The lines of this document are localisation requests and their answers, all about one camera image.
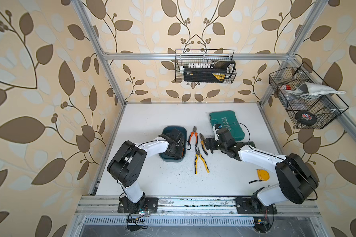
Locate back black wire basket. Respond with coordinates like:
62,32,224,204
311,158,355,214
173,48,237,84

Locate aluminium front rail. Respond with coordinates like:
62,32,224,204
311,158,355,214
75,196,321,217

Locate dark teal storage tray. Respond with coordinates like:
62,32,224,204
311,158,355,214
159,125,188,163

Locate yellow combination pliers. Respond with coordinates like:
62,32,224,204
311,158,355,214
199,133,208,155

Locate right black wire basket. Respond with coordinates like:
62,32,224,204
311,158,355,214
269,62,349,129

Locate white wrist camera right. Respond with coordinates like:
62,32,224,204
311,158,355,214
213,124,222,141

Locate black wire basket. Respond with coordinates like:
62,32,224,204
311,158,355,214
173,48,237,84
269,62,349,129

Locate yellow tape measure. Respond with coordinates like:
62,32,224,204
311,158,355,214
248,169,270,184

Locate yellow black crimping pliers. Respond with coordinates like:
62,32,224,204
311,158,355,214
194,146,210,175

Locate grey cloth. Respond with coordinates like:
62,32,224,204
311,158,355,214
286,83,346,98

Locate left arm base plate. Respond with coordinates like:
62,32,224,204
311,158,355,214
117,197,159,214

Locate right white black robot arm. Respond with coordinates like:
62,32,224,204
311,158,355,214
204,128,318,206

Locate black yellow tool box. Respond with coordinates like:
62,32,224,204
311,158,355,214
184,68,227,83

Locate green plastic tool case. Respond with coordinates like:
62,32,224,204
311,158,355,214
209,110,245,142

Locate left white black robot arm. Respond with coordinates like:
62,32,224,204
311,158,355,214
107,126,187,205

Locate orange combination pliers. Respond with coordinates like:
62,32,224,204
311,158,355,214
188,126,198,147

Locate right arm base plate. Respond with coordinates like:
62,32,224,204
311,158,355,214
235,197,277,215

